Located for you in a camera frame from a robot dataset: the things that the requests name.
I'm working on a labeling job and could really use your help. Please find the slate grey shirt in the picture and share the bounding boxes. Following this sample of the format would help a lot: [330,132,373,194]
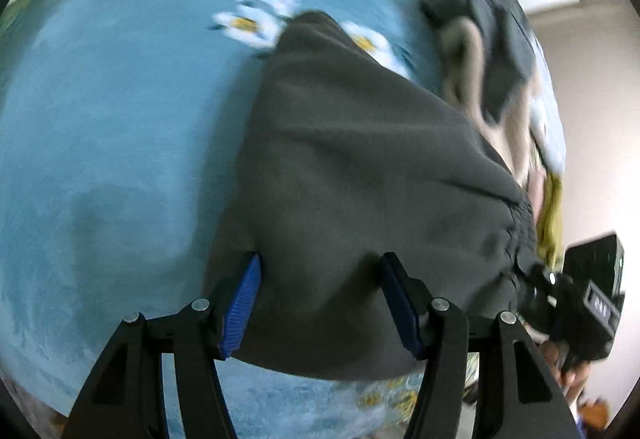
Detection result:
[422,0,535,122]

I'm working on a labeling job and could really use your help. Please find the blue floral bed blanket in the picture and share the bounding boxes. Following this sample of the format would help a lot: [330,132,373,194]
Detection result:
[1,0,439,413]

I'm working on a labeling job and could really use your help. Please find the person's hand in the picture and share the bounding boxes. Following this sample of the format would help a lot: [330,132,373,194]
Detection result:
[539,337,594,408]

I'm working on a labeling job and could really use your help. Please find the dark grey sweatpants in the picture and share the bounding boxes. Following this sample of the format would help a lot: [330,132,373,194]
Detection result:
[207,11,536,381]

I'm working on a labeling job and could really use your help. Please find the light blue floral duvet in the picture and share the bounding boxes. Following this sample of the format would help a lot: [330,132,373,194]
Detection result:
[328,0,569,178]

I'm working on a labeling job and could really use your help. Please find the beige fleece garment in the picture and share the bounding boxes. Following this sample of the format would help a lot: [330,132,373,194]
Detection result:
[439,17,538,186]

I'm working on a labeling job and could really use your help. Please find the olive green folded garment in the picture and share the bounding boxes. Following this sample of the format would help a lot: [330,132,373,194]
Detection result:
[536,173,564,271]

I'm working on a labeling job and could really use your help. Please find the pink folded garment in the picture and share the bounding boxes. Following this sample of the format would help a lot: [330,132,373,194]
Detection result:
[526,168,547,220]

